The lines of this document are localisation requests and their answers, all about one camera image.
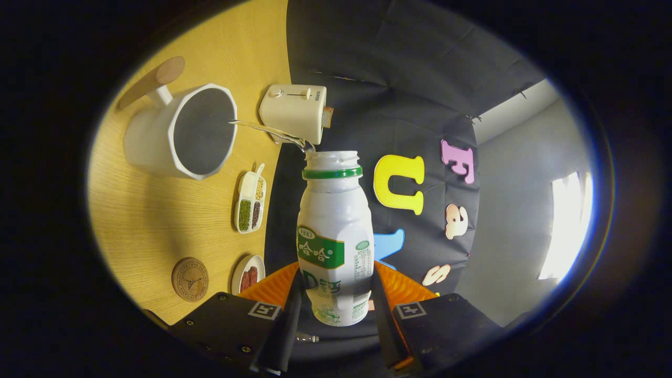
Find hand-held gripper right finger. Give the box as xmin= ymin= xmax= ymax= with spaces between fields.
xmin=371 ymin=261 xmax=505 ymax=376

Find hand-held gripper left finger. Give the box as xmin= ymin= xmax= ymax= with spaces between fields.
xmin=171 ymin=261 xmax=305 ymax=376

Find round wooden coaster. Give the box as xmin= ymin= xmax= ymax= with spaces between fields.
xmin=171 ymin=257 xmax=209 ymax=302

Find white juice bottle green label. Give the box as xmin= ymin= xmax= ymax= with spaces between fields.
xmin=297 ymin=151 xmax=375 ymax=327

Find white cup wooden handle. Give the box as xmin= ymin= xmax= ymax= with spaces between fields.
xmin=117 ymin=56 xmax=238 ymax=181

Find white round plate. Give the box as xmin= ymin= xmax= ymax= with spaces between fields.
xmin=231 ymin=255 xmax=266 ymax=296

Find white divided bean dish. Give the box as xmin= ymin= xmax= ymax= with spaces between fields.
xmin=233 ymin=163 xmax=267 ymax=234

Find wooden table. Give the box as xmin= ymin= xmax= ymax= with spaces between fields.
xmin=87 ymin=0 xmax=292 ymax=326

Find ceiling light panel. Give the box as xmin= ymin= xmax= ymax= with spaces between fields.
xmin=538 ymin=172 xmax=594 ymax=281

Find cream toaster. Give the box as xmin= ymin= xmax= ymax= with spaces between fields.
xmin=258 ymin=84 xmax=328 ymax=145

